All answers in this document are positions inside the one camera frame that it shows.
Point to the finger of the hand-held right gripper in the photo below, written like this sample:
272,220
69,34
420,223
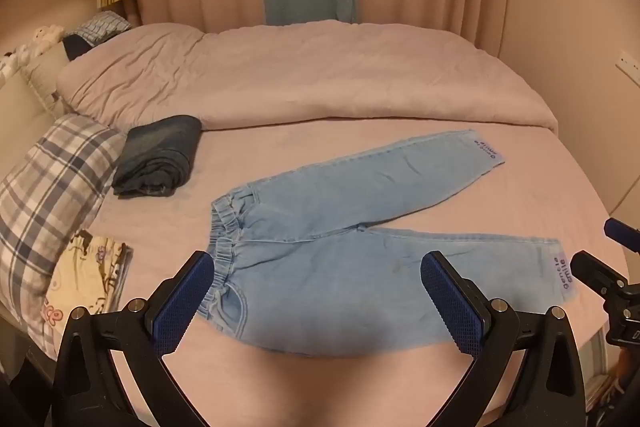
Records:
622,234
595,272

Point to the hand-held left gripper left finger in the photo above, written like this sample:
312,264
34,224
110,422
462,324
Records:
182,302

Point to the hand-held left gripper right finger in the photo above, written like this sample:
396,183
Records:
450,302

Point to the light blue denim pants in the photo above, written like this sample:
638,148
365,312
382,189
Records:
325,267

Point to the folded dark denim jeans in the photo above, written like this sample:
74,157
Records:
155,152

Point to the pink duvet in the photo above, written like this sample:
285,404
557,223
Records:
310,72

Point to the small plaid pillow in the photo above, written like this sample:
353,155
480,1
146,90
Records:
100,27

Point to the white plush toy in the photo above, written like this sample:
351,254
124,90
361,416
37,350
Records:
47,37

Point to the white wall socket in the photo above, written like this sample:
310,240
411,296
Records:
629,67

